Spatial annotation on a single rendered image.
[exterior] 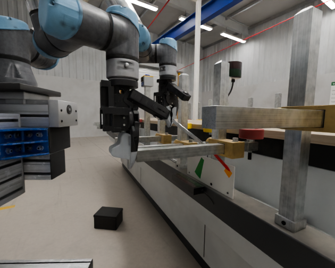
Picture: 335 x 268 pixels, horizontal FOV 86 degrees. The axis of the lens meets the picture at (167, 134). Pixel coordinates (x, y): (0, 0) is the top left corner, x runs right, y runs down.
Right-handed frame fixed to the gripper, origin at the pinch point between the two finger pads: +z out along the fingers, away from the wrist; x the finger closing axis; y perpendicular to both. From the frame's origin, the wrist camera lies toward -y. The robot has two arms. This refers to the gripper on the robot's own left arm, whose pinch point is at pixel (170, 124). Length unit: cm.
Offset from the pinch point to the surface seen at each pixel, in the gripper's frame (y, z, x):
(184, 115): -1.1, -4.2, -7.9
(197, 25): 91, -120, -142
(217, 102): -22.9, -8.2, 1.6
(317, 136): -48.3, 1.5, -10.2
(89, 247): 70, 91, 9
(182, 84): -0.6, -17.9, -6.8
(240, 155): -31.8, 8.0, 2.0
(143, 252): 38, 91, -16
